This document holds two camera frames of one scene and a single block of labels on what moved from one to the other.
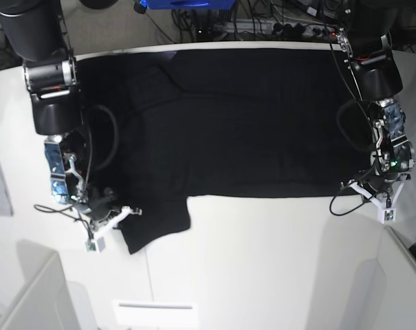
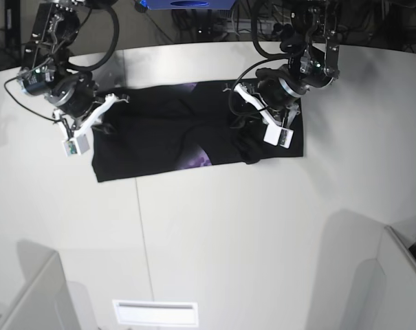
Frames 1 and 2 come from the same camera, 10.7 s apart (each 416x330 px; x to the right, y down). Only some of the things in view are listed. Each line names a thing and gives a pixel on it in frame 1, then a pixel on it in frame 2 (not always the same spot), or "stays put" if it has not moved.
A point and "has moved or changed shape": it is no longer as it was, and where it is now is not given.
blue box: (163, 5) stays put
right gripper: (383, 182) -> (278, 88)
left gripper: (101, 207) -> (73, 94)
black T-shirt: (166, 125) has moved or changed shape
